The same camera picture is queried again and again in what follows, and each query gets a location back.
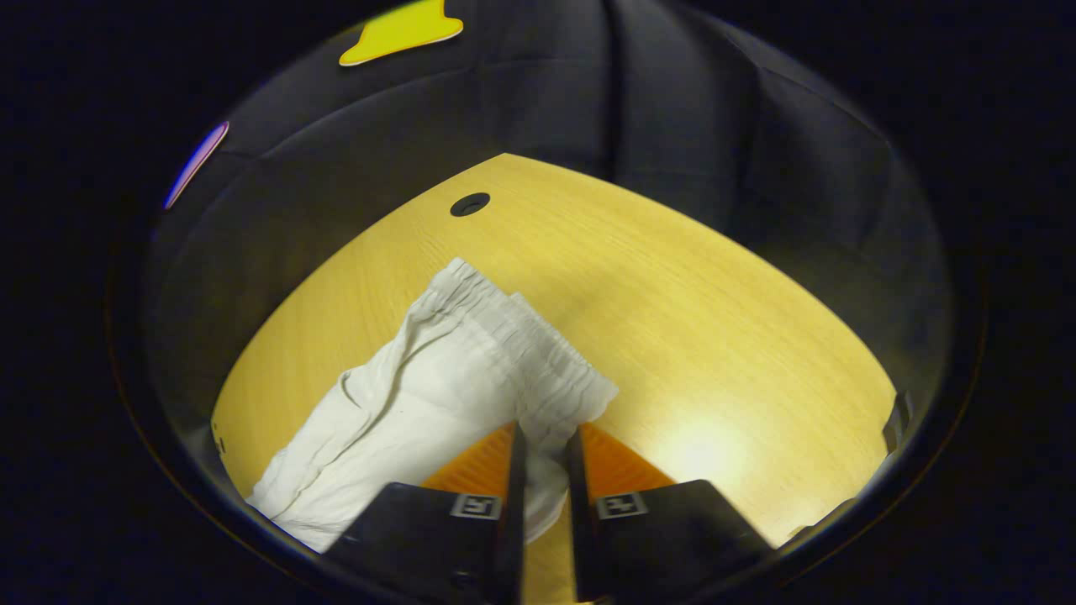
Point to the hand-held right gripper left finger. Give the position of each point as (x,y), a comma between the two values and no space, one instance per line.
(510,521)

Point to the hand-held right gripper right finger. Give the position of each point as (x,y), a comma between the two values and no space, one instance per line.
(580,521)

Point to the white jeans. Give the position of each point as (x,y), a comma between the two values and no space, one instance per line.
(420,395)

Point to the black backdrop cloth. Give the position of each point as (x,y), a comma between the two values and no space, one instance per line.
(672,126)

